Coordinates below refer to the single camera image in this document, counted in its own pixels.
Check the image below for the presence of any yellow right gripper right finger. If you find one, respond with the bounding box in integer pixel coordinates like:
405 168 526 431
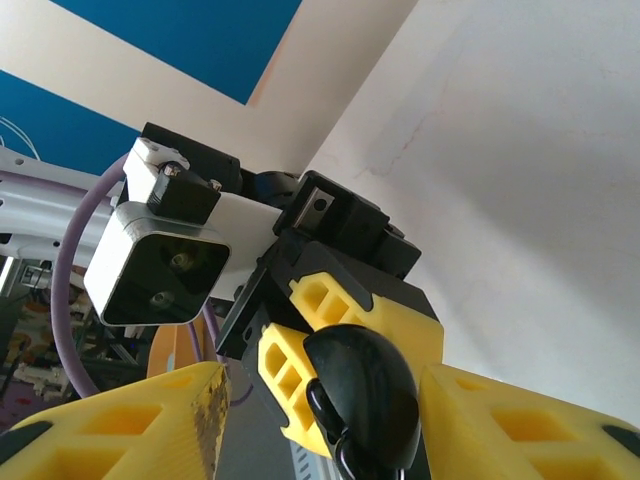
419 363 640 480

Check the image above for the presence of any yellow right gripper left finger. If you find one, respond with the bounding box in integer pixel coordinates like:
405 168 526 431
0 360 234 480

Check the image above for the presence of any black round charging case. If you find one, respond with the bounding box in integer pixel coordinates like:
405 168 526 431
303 324 421 471

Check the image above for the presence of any white slotted cable duct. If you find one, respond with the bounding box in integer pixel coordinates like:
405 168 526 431
289 442 334 480

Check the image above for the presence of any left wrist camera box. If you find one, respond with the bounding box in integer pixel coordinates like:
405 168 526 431
82 137 282 329

